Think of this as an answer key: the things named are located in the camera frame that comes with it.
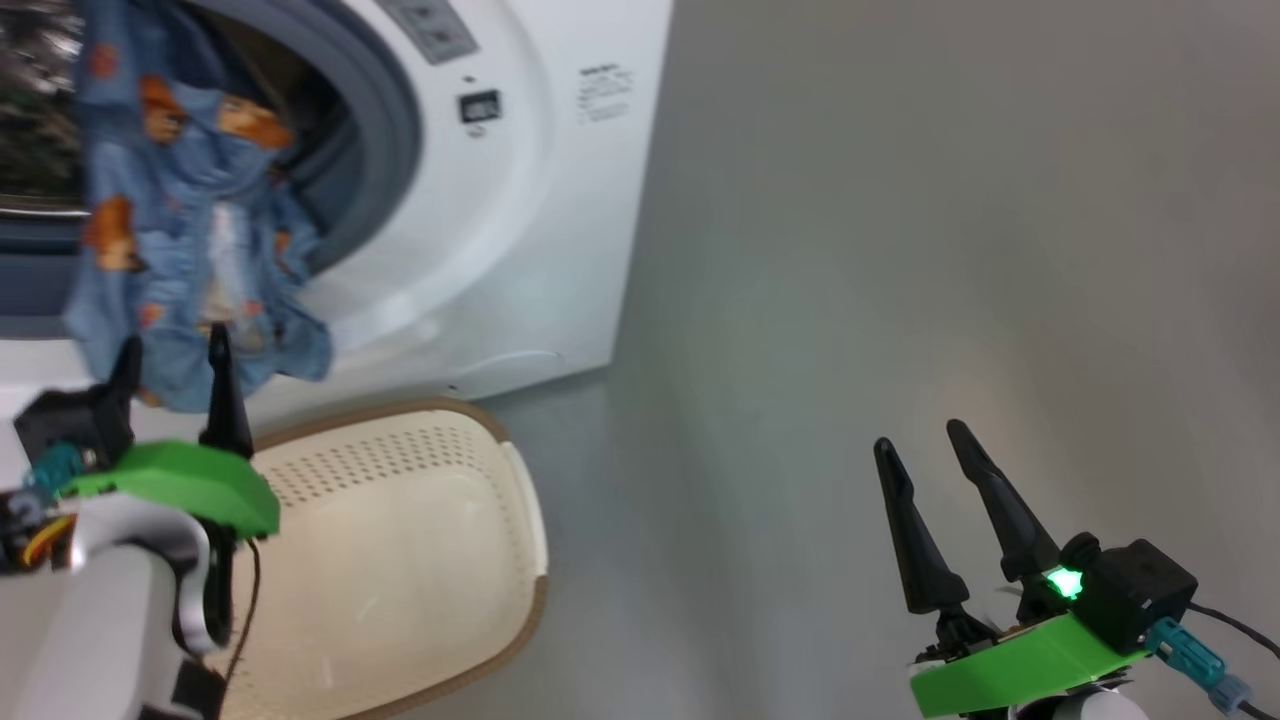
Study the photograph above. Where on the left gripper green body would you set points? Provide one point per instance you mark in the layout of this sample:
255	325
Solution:
190	480

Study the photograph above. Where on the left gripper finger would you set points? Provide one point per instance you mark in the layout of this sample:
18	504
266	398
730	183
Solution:
125	385
224	410

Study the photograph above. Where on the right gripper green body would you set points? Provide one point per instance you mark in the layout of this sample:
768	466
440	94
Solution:
1020	665

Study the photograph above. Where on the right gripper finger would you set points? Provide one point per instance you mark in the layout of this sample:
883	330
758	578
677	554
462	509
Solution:
1015	530
925	560

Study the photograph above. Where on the blue bear-print garment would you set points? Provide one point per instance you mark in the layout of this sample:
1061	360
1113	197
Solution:
180	230

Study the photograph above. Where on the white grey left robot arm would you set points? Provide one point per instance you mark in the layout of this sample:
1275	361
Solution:
100	620

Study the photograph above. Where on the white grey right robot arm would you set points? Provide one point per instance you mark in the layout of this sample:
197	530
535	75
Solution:
1080	708

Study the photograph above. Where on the cream laundry basket brown rim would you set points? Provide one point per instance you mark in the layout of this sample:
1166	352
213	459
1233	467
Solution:
400	560

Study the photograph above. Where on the white washing machine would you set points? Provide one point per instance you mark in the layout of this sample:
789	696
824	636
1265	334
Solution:
520	220

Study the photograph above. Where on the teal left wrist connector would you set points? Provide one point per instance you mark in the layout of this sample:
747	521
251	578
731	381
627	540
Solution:
55	468

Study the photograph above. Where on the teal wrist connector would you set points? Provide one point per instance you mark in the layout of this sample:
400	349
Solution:
55	468
1185	655

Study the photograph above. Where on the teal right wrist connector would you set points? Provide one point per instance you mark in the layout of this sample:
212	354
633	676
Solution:
1185	655

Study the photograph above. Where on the white text sticker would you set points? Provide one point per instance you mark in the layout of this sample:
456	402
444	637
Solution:
604	92

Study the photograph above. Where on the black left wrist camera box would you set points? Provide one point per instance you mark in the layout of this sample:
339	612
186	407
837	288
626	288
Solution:
60	425

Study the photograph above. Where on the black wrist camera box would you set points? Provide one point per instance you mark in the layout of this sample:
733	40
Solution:
60	425
1140	590

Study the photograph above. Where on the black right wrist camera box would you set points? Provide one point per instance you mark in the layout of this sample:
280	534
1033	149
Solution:
1140	590

